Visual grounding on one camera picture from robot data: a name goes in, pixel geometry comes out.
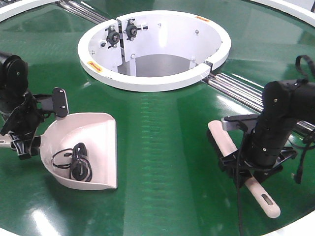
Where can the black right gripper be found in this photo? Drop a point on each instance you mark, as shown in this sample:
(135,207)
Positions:
(247,170)

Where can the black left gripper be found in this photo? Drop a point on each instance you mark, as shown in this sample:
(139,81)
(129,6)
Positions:
(22,116)

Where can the beige hand broom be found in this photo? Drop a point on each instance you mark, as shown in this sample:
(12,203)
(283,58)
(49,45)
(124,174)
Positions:
(222,142)

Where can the pink plastic dustpan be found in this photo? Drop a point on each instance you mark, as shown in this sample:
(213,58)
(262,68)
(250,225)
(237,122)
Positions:
(80,151)

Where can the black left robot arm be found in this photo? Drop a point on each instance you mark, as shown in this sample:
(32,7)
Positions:
(14,77)

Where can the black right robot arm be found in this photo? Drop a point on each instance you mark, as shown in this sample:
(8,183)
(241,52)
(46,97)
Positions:
(263,145)

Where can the steel conveyor joint rollers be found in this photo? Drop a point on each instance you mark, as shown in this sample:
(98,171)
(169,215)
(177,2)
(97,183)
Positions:
(82,11)

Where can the left black bearing block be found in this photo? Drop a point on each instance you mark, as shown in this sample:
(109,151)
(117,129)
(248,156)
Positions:
(113,37)

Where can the black bearing block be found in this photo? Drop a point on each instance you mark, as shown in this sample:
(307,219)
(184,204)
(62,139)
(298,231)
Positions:
(113,37)
(132,29)

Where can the right black bearing block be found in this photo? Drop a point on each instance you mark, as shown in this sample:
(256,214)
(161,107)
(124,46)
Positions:
(132,29)

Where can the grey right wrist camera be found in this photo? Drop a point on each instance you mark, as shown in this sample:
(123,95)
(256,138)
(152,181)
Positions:
(245,123)

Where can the steel rollers near ring right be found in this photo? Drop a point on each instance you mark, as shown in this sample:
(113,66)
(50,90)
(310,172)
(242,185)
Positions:
(239,88)

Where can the white outer guard rail left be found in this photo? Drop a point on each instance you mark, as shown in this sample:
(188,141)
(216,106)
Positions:
(10,8)

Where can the white guard rail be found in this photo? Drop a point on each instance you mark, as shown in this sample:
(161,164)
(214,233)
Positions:
(303,10)
(10,8)

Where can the white outer guard rail right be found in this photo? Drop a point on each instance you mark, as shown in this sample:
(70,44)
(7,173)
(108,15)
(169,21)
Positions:
(303,10)

